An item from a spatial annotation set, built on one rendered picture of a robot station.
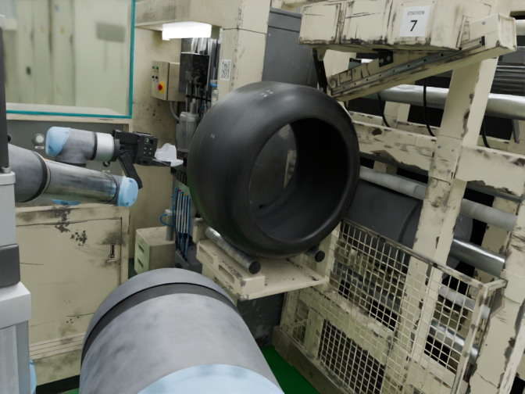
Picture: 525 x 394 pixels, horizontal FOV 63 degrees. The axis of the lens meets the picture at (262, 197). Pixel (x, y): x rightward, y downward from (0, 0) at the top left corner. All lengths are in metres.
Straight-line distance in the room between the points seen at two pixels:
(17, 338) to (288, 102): 0.98
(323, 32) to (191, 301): 1.43
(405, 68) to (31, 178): 1.16
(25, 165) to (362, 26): 1.09
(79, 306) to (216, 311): 1.83
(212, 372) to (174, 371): 0.02
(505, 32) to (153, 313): 1.29
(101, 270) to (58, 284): 0.17
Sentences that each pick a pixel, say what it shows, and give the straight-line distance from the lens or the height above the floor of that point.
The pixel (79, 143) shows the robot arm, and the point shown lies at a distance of 1.17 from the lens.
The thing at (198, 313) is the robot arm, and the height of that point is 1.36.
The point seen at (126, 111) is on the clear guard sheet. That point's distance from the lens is 1.88.
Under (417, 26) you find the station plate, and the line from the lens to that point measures 1.36.
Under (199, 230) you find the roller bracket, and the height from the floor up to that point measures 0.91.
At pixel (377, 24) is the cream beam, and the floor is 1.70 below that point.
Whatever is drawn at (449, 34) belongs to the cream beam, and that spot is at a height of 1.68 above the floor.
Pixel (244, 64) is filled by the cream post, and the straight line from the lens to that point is 1.64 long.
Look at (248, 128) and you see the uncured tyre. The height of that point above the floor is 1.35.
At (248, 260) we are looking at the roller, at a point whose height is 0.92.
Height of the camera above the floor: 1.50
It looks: 16 degrees down
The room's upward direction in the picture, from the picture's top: 7 degrees clockwise
